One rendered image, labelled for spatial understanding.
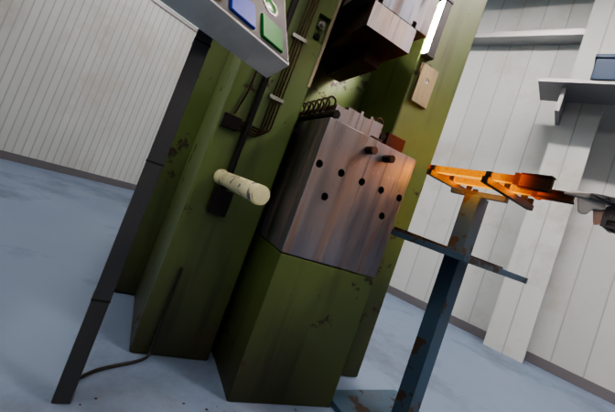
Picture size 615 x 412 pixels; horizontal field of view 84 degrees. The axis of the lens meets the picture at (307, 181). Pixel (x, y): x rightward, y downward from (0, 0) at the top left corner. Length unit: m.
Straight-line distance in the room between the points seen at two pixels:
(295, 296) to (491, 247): 2.89
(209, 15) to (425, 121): 1.05
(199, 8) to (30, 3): 3.75
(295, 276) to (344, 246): 0.19
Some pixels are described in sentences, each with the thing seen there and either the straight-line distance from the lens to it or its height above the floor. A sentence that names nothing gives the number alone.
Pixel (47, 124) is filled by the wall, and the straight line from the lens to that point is 4.52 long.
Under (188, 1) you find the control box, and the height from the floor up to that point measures 0.94.
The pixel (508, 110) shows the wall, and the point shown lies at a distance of 4.17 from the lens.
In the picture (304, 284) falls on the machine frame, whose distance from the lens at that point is 1.13.
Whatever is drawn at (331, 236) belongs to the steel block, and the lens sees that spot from 1.12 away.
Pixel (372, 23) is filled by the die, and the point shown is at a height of 1.29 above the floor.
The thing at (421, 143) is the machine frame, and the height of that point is 1.05.
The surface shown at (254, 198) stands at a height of 0.61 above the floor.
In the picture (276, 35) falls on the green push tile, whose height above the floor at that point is 1.01.
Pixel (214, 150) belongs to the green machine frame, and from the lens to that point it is 1.16.
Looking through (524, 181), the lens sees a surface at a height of 0.91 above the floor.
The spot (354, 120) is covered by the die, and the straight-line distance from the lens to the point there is 1.19.
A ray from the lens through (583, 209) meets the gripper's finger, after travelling 1.17.
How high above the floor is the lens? 0.64
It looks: 3 degrees up
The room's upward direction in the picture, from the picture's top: 20 degrees clockwise
